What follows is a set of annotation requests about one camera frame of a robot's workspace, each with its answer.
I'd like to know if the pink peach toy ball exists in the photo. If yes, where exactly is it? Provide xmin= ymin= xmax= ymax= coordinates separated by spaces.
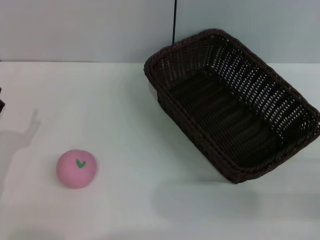
xmin=55 ymin=149 xmax=98 ymax=190

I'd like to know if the dark brown woven basket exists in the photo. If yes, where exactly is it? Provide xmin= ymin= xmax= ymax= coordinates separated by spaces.
xmin=143 ymin=28 xmax=320 ymax=185

